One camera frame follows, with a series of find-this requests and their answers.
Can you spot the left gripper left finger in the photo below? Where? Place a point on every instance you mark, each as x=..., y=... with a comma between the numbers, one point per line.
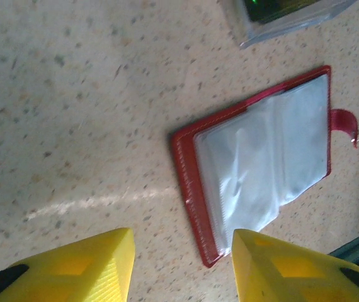
x=72, y=273

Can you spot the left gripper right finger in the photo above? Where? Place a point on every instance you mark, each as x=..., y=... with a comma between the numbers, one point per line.
x=293, y=277

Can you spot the red card holder wallet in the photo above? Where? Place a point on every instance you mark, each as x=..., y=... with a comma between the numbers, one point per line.
x=261, y=151

